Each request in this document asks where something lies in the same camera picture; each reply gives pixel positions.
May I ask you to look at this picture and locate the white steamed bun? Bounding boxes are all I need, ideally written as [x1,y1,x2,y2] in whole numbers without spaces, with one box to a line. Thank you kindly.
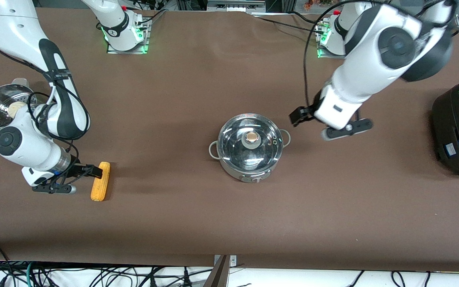
[8,101,27,118]

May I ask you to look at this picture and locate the grey electric cooking pot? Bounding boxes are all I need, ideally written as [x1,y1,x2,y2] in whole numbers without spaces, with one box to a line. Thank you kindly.
[208,113,292,184]

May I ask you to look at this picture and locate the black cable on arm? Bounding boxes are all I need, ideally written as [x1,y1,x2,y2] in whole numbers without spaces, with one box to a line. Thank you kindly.
[302,0,459,109]
[0,28,91,160]

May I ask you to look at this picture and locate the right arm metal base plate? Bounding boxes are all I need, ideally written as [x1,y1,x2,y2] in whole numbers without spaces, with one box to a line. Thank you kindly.
[106,17,151,55]

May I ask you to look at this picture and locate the dark metal post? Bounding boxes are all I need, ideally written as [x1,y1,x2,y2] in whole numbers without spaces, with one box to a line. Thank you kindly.
[203,255,231,287]

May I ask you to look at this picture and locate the silver table edge bracket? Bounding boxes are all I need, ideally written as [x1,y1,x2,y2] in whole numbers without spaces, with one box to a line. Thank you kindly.
[213,254,238,267]

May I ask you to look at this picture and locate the yellow corn cob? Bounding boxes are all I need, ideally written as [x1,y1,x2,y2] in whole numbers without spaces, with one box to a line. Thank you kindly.
[90,161,111,202]

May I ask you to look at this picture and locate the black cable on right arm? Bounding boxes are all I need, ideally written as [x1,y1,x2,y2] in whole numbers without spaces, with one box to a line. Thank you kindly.
[0,28,91,160]

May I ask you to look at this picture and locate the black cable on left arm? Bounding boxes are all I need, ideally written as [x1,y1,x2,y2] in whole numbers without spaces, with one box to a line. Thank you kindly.
[302,0,459,109]

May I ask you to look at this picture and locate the round glass pot lid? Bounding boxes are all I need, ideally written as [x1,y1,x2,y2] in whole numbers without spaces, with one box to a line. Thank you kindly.
[217,114,284,171]

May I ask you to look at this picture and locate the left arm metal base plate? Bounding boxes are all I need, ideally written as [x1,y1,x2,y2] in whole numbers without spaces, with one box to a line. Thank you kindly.
[314,15,348,59]

